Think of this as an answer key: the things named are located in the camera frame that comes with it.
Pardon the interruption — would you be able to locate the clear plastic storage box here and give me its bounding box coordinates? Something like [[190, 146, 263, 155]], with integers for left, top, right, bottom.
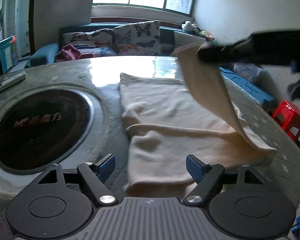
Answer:
[[233, 63, 264, 83]]

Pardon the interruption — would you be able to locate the cream sweater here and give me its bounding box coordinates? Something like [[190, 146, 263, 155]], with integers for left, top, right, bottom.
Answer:
[[120, 45, 276, 198]]

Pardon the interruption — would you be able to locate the plain grey pillow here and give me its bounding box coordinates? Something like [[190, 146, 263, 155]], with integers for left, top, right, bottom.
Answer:
[[170, 31, 207, 57]]

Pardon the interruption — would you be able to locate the blue corner sofa bench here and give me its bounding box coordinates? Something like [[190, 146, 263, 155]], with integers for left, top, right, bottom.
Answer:
[[25, 22, 278, 108]]

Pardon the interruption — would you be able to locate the round black induction cooktop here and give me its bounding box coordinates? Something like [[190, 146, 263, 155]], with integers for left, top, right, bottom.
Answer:
[[0, 89, 95, 175]]

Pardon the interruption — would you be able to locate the blue white toy box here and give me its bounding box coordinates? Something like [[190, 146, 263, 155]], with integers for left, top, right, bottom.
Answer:
[[0, 35, 18, 73]]

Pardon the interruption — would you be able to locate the small butterfly print pillow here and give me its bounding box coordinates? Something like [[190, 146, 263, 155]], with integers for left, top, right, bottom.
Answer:
[[62, 28, 117, 57]]

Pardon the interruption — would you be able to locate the panda plush toy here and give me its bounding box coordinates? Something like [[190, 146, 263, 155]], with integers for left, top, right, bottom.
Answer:
[[181, 21, 200, 34]]

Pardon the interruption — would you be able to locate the flat grey remote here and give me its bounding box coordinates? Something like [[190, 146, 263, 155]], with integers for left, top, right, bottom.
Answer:
[[0, 72, 26, 93]]

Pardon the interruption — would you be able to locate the pink crumpled cloth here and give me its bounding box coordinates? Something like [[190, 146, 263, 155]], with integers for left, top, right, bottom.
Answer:
[[55, 44, 94, 62]]

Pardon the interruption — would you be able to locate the red plastic stool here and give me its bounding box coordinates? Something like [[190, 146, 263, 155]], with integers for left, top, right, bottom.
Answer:
[[272, 100, 300, 141]]

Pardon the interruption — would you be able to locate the large butterfly print pillow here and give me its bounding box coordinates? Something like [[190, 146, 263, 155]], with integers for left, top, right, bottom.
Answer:
[[113, 21, 162, 56]]

